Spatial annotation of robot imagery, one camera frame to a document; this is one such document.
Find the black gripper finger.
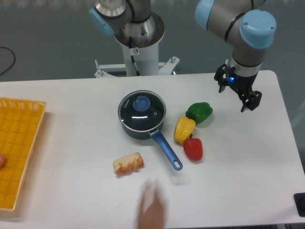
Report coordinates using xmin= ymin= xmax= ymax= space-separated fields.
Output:
xmin=214 ymin=63 xmax=233 ymax=93
xmin=240 ymin=90 xmax=262 ymax=112

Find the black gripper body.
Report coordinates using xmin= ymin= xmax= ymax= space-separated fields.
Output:
xmin=228 ymin=64 xmax=258 ymax=97

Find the glass lid blue knob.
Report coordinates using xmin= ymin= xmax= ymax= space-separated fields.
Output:
xmin=118 ymin=90 xmax=166 ymax=133

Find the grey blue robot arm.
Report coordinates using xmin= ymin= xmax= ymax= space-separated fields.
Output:
xmin=89 ymin=0 xmax=276 ymax=110

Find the blurred human hand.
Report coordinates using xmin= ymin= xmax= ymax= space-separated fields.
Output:
xmin=136 ymin=180 xmax=166 ymax=229

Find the green bell pepper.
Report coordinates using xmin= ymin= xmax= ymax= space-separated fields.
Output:
xmin=185 ymin=102 xmax=213 ymax=125

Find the yellow bell pepper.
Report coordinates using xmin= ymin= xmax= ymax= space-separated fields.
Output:
xmin=173 ymin=116 xmax=196 ymax=145

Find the red bell pepper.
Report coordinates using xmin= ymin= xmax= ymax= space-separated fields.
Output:
xmin=183 ymin=134 xmax=203 ymax=161

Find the black device at table edge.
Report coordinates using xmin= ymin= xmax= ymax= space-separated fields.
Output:
xmin=294 ymin=193 xmax=305 ymax=217

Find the toasted bread piece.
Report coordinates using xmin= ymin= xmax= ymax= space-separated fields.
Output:
xmin=112 ymin=152 xmax=144 ymax=175

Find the yellow plastic basket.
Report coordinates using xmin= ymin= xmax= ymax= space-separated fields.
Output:
xmin=0 ymin=97 xmax=47 ymax=211

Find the pinkish object in basket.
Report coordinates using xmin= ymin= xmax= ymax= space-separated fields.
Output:
xmin=0 ymin=154 xmax=7 ymax=168

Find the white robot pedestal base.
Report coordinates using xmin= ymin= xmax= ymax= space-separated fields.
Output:
xmin=94 ymin=12 xmax=180 ymax=78

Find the dark pot blue handle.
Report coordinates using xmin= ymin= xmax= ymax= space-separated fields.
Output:
xmin=122 ymin=126 xmax=183 ymax=171

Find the black cable on pedestal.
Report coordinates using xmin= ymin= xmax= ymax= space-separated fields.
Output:
xmin=128 ymin=36 xmax=141 ymax=77

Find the black cable on floor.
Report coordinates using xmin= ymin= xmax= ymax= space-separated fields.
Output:
xmin=0 ymin=46 xmax=16 ymax=76

